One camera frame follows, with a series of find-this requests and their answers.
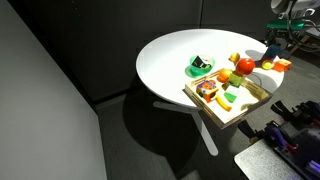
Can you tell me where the black and white cube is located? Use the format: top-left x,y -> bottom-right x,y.
192,55 -> 214,71

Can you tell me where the lime green block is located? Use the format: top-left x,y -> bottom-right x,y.
228,71 -> 248,89

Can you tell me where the purple clamp with orange tips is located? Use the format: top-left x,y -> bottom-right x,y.
264,121 -> 298,152

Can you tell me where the blue block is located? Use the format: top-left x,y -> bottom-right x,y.
262,44 -> 282,63

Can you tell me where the red apple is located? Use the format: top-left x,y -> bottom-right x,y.
235,57 -> 256,76

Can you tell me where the teal green mount block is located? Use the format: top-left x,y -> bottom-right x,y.
265,18 -> 305,32

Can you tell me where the orange block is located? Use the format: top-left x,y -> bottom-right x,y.
273,58 -> 293,73

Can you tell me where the purple spring clamp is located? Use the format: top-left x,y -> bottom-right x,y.
296,100 -> 320,127

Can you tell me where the wooden crate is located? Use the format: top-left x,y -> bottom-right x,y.
183,67 -> 274,130

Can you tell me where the white table base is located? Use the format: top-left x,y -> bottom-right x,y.
153,100 -> 220,157

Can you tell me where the small orange toy fruit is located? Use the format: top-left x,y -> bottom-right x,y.
229,52 -> 241,65

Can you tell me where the yellow ball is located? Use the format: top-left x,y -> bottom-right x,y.
261,59 -> 275,71

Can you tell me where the flat stand plate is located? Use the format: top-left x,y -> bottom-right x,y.
233,139 -> 303,180

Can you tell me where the yellow banana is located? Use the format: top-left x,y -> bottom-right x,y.
215,94 -> 233,112

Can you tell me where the black spring clamp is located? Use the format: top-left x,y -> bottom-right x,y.
237,119 -> 262,141
270,99 -> 292,122

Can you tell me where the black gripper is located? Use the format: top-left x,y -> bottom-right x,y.
265,29 -> 284,48

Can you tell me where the colourful soft cube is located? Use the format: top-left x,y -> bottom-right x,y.
195,79 -> 220,104

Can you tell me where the black perforated board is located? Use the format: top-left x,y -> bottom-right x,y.
274,128 -> 320,180

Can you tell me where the green bowl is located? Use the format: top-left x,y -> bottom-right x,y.
185,54 -> 217,79

